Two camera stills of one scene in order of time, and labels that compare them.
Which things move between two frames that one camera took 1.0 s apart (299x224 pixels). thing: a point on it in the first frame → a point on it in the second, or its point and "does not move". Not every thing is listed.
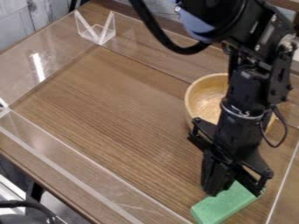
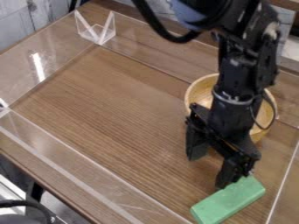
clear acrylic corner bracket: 98,34 does not move
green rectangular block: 220,208 does not move
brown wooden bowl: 205,98 does not move
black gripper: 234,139 → 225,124
